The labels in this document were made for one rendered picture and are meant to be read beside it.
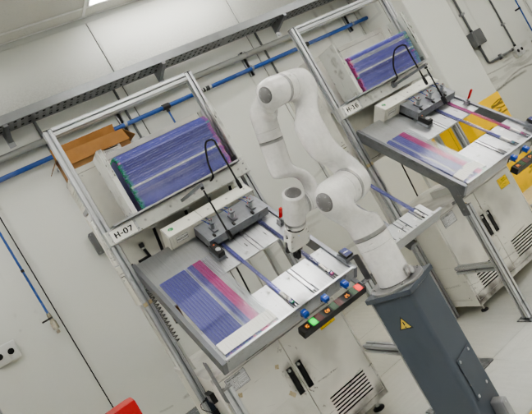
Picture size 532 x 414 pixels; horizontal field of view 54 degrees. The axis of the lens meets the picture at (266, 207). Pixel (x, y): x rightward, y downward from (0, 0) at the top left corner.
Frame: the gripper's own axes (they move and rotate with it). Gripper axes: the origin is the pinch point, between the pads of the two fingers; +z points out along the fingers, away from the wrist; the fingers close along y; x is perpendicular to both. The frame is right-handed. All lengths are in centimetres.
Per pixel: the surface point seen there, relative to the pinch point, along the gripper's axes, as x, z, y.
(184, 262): 43, 16, -30
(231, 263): 27.7, 15.5, -15.3
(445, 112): 34, 13, 145
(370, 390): -32, 78, 13
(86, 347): 139, 139, -75
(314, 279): -5.1, 14.5, 3.9
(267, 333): -13.3, 13.5, -28.0
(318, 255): 4.2, 14.8, 15.1
